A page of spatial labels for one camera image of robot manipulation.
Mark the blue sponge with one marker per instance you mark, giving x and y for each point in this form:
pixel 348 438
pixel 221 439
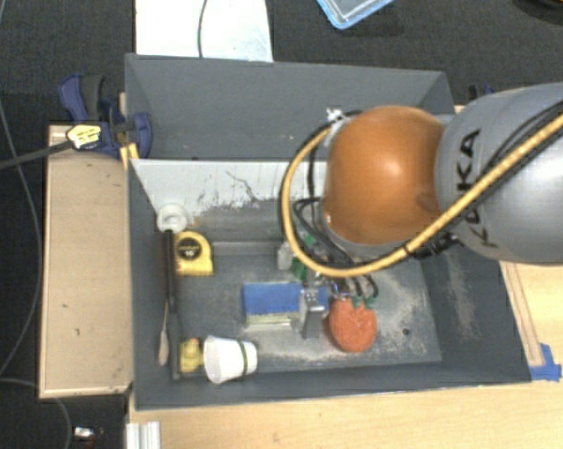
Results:
pixel 269 299

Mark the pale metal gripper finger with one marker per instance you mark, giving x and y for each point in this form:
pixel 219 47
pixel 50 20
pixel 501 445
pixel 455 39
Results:
pixel 312 318

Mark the pale wood flat board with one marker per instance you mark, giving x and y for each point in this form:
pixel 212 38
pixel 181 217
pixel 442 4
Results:
pixel 85 269

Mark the grey metal bin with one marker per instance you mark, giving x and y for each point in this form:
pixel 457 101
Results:
pixel 244 110

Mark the white cup with dark band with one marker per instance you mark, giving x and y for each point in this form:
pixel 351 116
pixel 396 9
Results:
pixel 225 360

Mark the long thin black rod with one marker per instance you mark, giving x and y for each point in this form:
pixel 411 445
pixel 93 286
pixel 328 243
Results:
pixel 170 274

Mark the yellow tape measure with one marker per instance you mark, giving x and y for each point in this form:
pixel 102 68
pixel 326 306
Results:
pixel 192 253

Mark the red toy strawberry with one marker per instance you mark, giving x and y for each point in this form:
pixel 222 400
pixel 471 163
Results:
pixel 352 328

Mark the white round plastic cap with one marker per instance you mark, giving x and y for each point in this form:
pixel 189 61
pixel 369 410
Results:
pixel 172 217

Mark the yellow rubber duck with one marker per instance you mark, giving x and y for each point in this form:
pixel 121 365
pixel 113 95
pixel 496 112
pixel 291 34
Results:
pixel 190 356

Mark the small pale wooden spoon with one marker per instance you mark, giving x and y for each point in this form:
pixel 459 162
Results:
pixel 163 344

